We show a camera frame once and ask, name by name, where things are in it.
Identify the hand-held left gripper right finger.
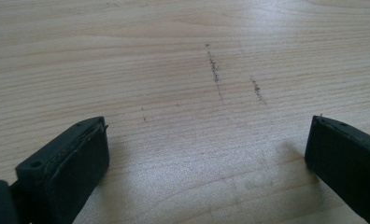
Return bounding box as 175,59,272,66
304,115,370,224

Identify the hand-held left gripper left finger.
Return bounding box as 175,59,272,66
10,116,110,224

